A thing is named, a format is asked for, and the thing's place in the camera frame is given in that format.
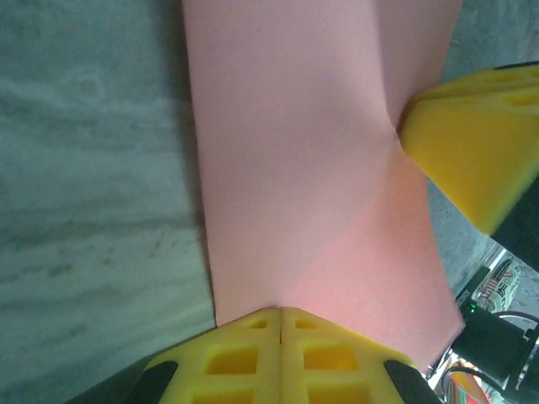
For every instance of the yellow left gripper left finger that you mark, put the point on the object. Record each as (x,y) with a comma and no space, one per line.
(227,370)

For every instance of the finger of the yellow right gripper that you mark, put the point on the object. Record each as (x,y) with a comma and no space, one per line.
(497,82)
(471,155)

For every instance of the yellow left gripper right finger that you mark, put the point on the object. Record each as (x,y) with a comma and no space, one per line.
(332,370)

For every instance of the pink paper sheet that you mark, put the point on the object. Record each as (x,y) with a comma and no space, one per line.
(295,147)

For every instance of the white printed label card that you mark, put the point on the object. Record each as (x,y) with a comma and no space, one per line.
(501,286)

